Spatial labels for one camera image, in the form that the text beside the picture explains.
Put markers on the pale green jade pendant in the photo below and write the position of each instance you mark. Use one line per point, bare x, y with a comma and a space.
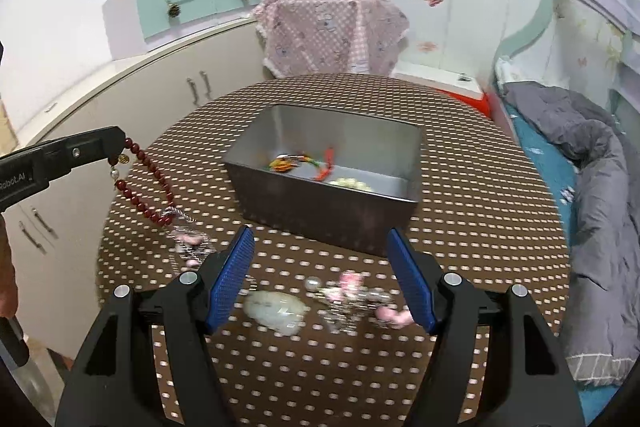
275, 309

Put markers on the grey duvet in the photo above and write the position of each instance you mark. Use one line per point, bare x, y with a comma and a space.
600, 217

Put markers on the person's left hand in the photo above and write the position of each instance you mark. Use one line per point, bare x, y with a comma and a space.
6, 277

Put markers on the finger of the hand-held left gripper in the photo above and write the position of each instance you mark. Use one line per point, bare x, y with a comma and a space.
90, 147

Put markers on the teal bed sheet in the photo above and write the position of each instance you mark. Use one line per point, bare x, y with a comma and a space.
542, 157

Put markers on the brown polka dot tablecloth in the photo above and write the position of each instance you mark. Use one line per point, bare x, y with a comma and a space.
320, 382

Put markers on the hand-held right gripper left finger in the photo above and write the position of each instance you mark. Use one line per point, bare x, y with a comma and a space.
230, 282

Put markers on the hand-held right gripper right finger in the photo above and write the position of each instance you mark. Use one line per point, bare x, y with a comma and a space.
412, 282

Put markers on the grey metal box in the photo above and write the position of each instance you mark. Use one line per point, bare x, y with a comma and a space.
310, 217

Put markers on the pink checked bear cloth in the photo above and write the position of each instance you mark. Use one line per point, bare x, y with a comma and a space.
325, 32

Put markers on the white low cabinet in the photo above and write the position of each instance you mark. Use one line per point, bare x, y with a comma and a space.
150, 82

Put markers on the colourful trinkets in tray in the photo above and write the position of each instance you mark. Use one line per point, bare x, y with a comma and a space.
282, 164

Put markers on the pink butterfly wall sticker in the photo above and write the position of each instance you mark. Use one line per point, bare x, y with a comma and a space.
426, 46

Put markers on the mint green bed frame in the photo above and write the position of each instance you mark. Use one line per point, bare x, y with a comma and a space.
530, 22

